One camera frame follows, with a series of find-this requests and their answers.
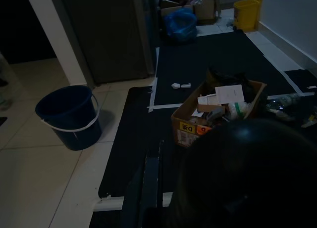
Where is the white paper sheet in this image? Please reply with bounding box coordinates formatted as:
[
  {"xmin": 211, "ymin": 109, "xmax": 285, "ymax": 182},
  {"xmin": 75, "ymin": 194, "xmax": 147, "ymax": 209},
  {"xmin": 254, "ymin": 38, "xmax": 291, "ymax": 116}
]
[{"xmin": 214, "ymin": 84, "xmax": 246, "ymax": 105}]

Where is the clear plastic bottle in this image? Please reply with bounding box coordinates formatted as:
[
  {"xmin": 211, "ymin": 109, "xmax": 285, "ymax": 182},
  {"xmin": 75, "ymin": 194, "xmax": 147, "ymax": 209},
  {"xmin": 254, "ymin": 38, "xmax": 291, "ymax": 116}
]
[{"xmin": 268, "ymin": 92, "xmax": 302, "ymax": 110}]

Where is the blue plastic bucket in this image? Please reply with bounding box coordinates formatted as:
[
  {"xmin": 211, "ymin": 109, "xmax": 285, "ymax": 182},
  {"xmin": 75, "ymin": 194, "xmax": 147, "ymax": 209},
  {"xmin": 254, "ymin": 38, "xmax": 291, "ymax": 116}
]
[{"xmin": 35, "ymin": 85, "xmax": 103, "ymax": 151}]

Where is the bubble wrap roll green tape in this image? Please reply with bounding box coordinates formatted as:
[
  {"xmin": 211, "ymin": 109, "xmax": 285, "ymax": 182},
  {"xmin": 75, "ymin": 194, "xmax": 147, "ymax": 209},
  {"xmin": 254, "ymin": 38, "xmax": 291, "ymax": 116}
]
[{"xmin": 228, "ymin": 101, "xmax": 250, "ymax": 120}]

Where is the black plastic bag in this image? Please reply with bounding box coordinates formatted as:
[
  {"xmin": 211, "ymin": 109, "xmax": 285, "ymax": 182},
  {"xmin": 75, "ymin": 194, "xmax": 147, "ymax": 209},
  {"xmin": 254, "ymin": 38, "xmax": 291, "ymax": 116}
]
[{"xmin": 207, "ymin": 66, "xmax": 252, "ymax": 91}]

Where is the grey metal door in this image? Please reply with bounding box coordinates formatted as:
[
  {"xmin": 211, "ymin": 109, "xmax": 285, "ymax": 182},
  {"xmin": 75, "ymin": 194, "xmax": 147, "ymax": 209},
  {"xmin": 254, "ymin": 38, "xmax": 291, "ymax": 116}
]
[{"xmin": 58, "ymin": 0, "xmax": 157, "ymax": 85}]

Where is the yellow plastic bin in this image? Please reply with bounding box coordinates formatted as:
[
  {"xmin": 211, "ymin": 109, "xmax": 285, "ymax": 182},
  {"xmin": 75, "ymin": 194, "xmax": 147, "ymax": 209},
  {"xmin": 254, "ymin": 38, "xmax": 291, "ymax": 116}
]
[{"xmin": 233, "ymin": 0, "xmax": 264, "ymax": 32}]

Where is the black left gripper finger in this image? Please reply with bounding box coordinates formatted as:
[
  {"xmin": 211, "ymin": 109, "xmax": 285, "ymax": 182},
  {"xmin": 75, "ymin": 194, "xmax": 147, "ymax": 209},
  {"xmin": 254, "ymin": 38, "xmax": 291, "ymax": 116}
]
[{"xmin": 123, "ymin": 138, "xmax": 164, "ymax": 228}]

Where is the blue dustpan with black handle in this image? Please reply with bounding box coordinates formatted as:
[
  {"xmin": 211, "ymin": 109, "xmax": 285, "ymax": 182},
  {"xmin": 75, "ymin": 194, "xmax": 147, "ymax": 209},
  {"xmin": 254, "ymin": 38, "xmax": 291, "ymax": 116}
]
[{"xmin": 170, "ymin": 118, "xmax": 317, "ymax": 228}]

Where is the blue plastic bag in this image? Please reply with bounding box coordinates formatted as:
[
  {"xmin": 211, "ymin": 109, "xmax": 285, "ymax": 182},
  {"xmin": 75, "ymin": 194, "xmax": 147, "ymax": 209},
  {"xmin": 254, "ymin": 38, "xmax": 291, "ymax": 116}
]
[{"xmin": 164, "ymin": 7, "xmax": 198, "ymax": 43}]

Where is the black floor mat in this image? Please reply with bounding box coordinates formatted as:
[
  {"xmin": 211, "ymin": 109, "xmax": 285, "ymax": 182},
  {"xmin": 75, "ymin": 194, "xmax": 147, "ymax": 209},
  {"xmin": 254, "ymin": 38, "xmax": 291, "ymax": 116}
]
[
  {"xmin": 150, "ymin": 30, "xmax": 304, "ymax": 109},
  {"xmin": 98, "ymin": 69, "xmax": 317, "ymax": 199}
]

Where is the brown cardboard rubbish box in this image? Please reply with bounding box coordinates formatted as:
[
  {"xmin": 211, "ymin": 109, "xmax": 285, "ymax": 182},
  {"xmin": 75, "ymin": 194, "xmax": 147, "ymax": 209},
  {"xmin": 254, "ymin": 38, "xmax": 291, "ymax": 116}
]
[{"xmin": 171, "ymin": 78, "xmax": 268, "ymax": 148}]

